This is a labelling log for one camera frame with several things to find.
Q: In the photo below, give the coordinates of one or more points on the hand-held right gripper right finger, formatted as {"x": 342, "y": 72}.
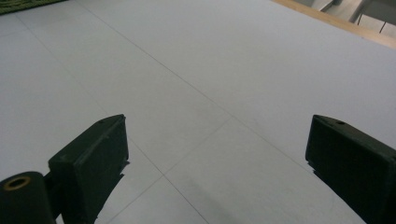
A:
{"x": 351, "y": 161}

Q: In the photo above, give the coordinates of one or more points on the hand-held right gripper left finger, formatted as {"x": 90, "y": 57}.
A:
{"x": 90, "y": 168}

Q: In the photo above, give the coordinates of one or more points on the white foam board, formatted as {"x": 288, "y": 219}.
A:
{"x": 202, "y": 68}

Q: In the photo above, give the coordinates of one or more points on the green woven plastic basket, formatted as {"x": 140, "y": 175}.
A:
{"x": 18, "y": 4}

